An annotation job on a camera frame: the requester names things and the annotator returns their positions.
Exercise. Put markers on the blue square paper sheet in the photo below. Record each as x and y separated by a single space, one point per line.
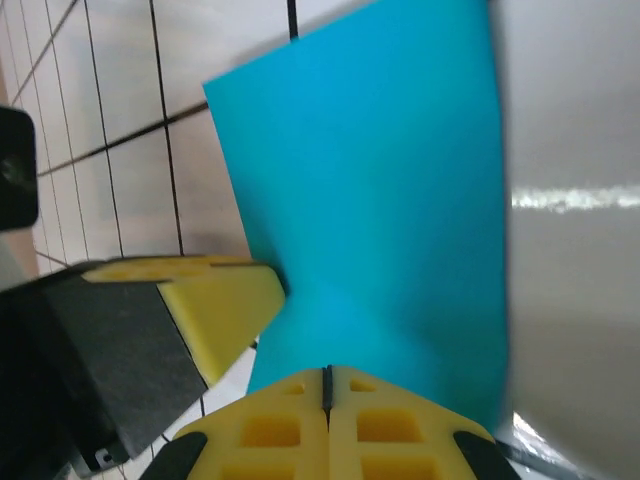
360 175

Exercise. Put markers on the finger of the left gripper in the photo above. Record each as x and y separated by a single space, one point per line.
225 310

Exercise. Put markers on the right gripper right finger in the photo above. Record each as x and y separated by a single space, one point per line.
440 450

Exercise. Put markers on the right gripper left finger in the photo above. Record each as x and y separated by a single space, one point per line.
225 450

